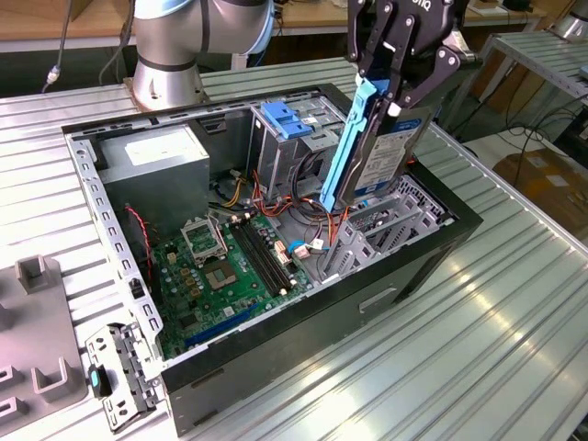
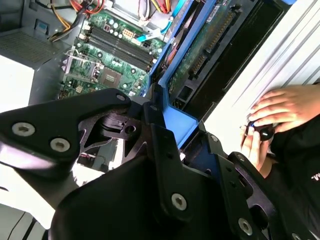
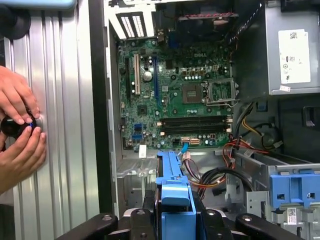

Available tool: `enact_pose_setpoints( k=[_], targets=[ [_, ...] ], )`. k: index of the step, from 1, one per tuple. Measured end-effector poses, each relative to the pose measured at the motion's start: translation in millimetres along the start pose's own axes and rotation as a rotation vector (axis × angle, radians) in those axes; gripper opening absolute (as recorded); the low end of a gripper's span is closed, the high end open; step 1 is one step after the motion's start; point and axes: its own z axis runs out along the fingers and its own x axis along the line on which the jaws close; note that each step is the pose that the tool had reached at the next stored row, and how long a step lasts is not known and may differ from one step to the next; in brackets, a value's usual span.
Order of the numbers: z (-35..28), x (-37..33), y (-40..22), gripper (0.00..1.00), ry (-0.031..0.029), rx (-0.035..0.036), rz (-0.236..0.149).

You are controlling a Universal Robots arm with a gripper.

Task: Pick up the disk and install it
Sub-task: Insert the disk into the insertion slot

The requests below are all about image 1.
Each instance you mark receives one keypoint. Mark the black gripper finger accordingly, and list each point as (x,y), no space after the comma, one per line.
(399,27)
(445,57)

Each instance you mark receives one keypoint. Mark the hard disk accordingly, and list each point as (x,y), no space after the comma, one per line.
(390,151)

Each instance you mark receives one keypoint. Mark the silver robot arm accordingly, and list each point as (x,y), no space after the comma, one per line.
(184,37)

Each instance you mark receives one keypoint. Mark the perforated metal disk bay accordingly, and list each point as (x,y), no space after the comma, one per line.
(349,239)

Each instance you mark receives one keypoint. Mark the metal slat side table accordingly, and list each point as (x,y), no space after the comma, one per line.
(528,50)

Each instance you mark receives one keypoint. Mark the long wooden desk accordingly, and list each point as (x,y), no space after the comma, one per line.
(312,20)

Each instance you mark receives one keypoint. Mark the blue plastic cage latch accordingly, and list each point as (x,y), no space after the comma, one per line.
(285,121)

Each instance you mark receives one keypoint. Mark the large brown cardboard box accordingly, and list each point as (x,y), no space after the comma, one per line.
(551,184)

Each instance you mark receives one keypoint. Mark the grey metal drive cage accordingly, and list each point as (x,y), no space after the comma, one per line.
(275,161)

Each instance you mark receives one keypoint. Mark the black RAM slot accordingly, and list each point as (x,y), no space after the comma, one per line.
(265,255)
(259,257)
(270,253)
(254,259)

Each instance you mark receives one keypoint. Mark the grey power supply unit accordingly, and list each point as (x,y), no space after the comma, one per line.
(151,184)

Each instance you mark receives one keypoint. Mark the black open PC case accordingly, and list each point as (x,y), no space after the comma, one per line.
(321,331)

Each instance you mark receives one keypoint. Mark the green motherboard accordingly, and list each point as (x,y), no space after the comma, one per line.
(243,294)

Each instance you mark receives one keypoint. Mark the black case fan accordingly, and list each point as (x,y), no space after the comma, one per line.
(138,239)

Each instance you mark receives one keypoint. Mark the blue expansion slot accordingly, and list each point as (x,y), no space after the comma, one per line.
(220,327)

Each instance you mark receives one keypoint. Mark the black latch with blue tab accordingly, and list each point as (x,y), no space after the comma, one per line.
(95,380)

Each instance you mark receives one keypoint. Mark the grey parts rack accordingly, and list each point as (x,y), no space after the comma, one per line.
(37,321)

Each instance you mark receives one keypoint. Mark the black plastic wall bracket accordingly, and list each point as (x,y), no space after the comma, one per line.
(213,126)

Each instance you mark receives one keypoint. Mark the grey metal slot bracket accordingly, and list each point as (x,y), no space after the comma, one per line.
(103,344)

